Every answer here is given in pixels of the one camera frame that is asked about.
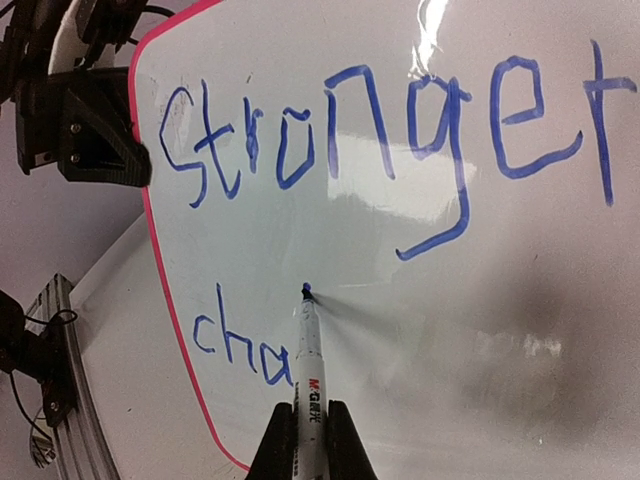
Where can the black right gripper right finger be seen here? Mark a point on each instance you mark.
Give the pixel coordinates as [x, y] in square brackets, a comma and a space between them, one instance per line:
[347, 457]

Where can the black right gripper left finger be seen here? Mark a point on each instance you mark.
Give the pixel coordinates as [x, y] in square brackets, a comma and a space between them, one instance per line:
[273, 459]

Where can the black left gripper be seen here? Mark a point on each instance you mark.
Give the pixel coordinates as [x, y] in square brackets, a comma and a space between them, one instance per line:
[80, 121]

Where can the aluminium front rail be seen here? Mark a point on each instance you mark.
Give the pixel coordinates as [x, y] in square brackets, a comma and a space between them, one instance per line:
[79, 445]

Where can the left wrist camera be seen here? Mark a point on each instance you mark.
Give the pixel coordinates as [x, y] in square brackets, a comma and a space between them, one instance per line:
[91, 33]

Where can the pink framed whiteboard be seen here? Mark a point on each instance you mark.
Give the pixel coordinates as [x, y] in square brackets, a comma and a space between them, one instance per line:
[457, 182]

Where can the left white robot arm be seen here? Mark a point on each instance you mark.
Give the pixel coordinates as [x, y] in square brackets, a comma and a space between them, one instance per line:
[27, 34]

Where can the white marker pen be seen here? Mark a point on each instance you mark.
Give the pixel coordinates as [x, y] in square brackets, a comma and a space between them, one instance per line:
[310, 405]

